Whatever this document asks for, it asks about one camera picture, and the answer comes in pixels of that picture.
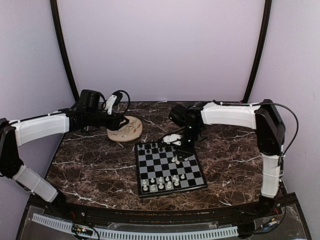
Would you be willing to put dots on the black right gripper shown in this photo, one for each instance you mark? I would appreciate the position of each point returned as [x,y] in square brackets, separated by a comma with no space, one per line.
[188,151]

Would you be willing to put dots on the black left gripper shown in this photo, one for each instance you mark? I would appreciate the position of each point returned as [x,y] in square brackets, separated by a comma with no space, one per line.
[116,119]

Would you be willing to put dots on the white chess queen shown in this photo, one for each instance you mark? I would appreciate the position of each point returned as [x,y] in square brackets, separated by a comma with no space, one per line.
[169,185]

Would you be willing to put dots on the white chess bishop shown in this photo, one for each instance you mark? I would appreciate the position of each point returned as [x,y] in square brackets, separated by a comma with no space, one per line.
[160,186]

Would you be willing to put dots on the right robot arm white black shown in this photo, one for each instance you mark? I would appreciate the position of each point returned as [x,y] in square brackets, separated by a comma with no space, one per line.
[263,118]

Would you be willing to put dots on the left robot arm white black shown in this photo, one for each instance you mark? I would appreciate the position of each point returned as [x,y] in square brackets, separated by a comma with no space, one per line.
[26,146]

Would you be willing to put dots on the small green circuit board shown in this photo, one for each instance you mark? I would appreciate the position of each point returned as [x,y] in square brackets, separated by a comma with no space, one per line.
[81,230]

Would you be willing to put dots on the cream plate with bird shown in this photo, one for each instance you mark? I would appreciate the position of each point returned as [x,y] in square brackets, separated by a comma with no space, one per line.
[127,133]

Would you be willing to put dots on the black and white chessboard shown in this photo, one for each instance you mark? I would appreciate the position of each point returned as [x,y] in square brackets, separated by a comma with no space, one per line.
[153,160]

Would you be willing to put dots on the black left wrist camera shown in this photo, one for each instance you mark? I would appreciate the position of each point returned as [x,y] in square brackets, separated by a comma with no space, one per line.
[88,100]

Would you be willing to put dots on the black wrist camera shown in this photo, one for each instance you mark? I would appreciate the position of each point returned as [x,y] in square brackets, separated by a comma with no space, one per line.
[178,115]
[88,100]

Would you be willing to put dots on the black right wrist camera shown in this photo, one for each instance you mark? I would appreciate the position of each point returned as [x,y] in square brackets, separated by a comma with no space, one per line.
[178,115]

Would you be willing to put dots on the black front rail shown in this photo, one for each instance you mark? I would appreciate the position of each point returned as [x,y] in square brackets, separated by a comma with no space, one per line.
[100,215]

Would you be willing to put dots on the white slotted cable duct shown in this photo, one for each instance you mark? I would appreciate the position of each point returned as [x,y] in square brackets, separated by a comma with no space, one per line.
[137,232]

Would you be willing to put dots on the black left frame post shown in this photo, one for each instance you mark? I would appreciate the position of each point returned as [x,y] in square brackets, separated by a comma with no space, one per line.
[62,48]

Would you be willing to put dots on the black frame post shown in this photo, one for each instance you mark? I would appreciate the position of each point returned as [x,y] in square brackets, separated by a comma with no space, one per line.
[259,50]
[62,48]

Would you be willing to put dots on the black right frame post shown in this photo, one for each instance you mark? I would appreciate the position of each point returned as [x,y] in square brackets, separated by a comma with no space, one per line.
[259,50]

